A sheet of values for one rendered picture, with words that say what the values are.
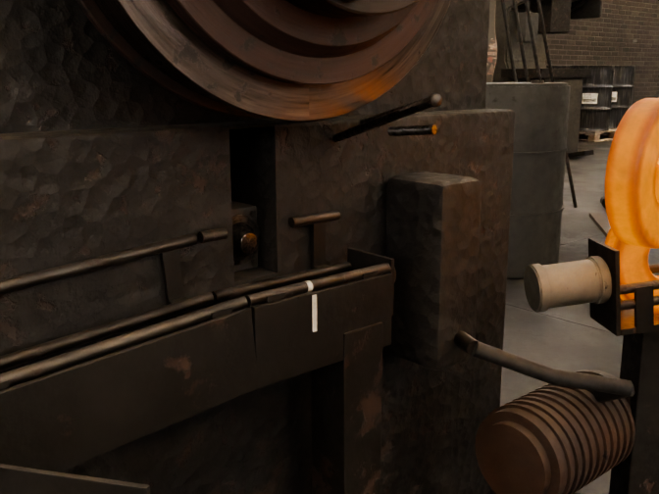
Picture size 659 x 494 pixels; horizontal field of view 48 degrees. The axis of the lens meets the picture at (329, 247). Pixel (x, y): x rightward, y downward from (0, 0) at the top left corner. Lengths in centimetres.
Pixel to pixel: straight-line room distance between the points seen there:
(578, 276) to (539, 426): 19
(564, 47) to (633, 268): 1156
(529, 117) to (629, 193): 266
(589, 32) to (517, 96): 974
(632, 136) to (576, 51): 1201
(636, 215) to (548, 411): 28
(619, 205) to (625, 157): 5
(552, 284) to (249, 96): 44
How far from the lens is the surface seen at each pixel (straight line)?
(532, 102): 342
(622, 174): 77
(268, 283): 82
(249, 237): 85
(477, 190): 93
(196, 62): 67
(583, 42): 1297
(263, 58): 69
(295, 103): 73
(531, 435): 93
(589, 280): 96
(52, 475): 44
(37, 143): 72
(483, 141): 111
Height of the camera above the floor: 93
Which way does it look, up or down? 13 degrees down
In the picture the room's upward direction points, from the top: straight up
